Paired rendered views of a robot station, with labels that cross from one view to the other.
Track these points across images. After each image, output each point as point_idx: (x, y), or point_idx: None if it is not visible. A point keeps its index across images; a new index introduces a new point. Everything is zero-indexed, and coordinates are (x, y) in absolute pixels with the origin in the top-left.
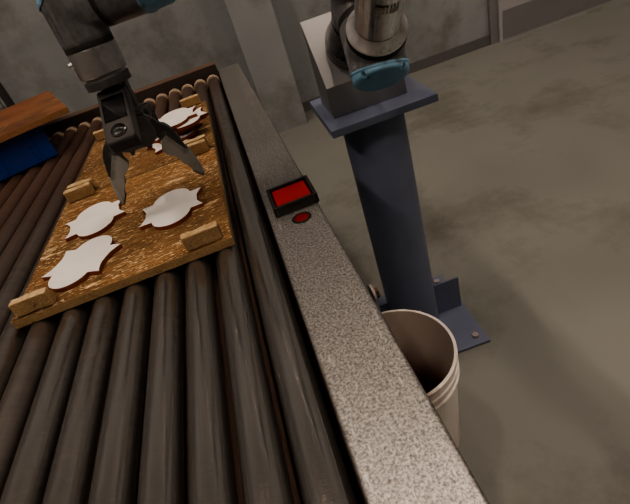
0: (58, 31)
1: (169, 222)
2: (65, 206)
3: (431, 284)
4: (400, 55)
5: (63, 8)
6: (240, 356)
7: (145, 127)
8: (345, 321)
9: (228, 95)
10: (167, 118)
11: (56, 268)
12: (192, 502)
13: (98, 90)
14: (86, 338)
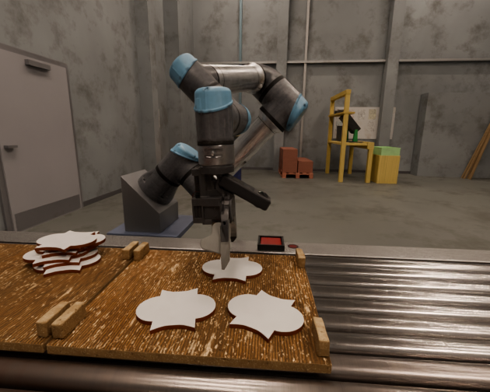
0: (227, 127)
1: (259, 268)
2: (61, 344)
3: None
4: None
5: (232, 116)
6: (398, 269)
7: (234, 202)
8: (380, 250)
9: (5, 239)
10: (57, 241)
11: (261, 327)
12: (477, 287)
13: (232, 172)
14: (365, 320)
